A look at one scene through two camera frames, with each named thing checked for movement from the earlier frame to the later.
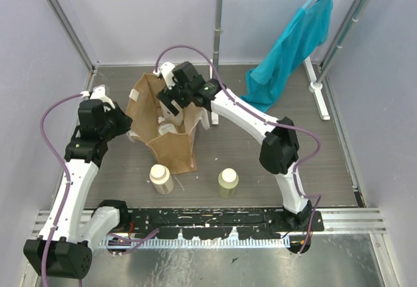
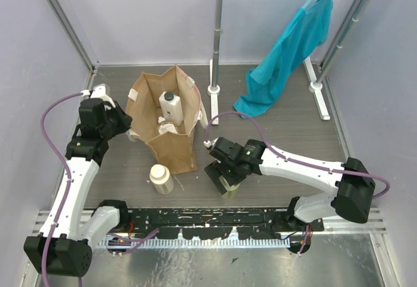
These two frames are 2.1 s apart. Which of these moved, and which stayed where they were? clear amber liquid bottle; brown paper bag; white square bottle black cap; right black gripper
Moved: right black gripper
Stayed: clear amber liquid bottle; white square bottle black cap; brown paper bag
